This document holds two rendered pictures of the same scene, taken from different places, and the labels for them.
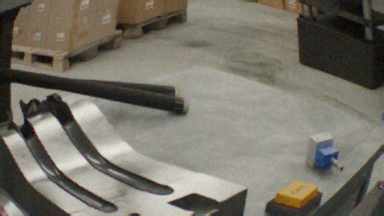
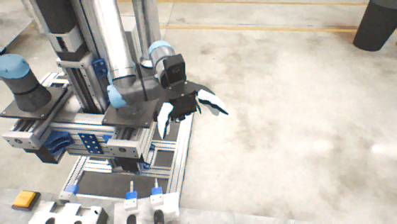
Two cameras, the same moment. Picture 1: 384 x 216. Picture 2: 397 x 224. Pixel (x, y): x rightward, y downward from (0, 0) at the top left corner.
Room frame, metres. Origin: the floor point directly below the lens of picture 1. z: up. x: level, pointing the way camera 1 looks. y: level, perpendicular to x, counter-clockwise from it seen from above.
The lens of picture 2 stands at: (0.52, 0.64, 1.83)
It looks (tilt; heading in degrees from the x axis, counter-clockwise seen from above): 46 degrees down; 235
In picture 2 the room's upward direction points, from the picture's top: straight up
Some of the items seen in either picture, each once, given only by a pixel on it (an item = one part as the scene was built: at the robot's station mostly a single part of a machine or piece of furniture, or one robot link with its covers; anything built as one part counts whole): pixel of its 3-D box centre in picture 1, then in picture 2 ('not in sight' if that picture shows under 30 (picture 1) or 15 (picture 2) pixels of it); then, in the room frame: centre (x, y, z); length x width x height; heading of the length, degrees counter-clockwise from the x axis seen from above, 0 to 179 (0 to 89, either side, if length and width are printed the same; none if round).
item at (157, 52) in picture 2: not in sight; (164, 59); (0.26, 0.08, 1.43); 0.11 x 0.08 x 0.09; 75
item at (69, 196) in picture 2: not in sight; (72, 188); (0.71, -0.10, 0.83); 0.13 x 0.05 x 0.05; 49
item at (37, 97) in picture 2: not in sight; (30, 92); (0.70, -0.53, 1.09); 0.15 x 0.15 x 0.10
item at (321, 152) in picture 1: (329, 157); not in sight; (1.04, -0.26, 0.83); 0.13 x 0.05 x 0.05; 22
